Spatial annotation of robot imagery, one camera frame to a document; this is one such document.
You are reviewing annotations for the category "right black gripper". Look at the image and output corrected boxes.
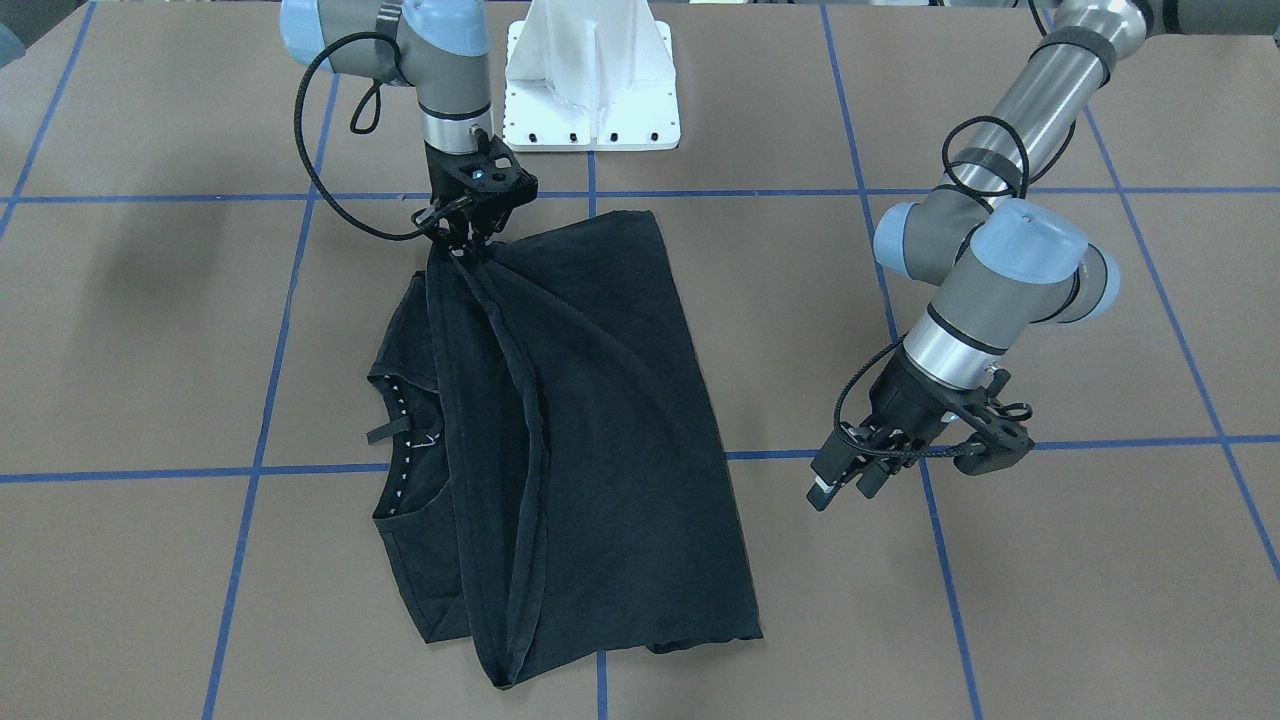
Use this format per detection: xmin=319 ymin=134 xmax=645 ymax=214
xmin=415 ymin=145 xmax=504 ymax=263

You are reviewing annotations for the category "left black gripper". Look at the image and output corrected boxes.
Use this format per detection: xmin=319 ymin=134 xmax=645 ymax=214
xmin=806 ymin=347 xmax=977 ymax=512

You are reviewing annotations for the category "black printed t-shirt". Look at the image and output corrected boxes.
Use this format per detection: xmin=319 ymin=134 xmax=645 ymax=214
xmin=367 ymin=210 xmax=763 ymax=689

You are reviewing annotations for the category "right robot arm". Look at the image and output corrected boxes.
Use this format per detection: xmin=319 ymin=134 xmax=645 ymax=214
xmin=279 ymin=1 xmax=538 ymax=256

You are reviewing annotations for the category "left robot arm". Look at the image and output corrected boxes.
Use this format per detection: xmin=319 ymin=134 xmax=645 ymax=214
xmin=806 ymin=1 xmax=1279 ymax=511

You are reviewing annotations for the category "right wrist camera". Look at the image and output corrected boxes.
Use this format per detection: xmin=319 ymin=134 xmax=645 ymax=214
xmin=456 ymin=129 xmax=538 ymax=232

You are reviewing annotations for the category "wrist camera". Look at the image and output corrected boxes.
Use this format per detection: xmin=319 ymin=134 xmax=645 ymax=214
xmin=456 ymin=129 xmax=538 ymax=232
xmin=940 ymin=366 xmax=1036 ymax=477

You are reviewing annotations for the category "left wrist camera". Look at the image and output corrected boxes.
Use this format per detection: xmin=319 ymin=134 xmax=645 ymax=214
xmin=940 ymin=366 xmax=1036 ymax=477

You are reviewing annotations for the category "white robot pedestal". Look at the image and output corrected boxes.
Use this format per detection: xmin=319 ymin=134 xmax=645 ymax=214
xmin=500 ymin=1 xmax=682 ymax=152

